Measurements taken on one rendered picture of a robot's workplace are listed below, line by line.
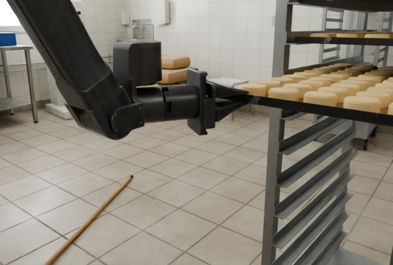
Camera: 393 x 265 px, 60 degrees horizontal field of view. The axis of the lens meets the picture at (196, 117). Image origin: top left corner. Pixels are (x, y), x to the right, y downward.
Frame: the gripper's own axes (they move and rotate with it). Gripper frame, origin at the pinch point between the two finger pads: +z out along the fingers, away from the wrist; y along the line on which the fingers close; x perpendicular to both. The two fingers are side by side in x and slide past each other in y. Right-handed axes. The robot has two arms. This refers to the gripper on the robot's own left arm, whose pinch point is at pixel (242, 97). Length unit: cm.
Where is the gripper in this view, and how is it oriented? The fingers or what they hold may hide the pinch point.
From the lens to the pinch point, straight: 59.6
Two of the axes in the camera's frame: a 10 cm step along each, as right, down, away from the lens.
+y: 0.0, -9.7, -2.6
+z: 9.4, -0.9, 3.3
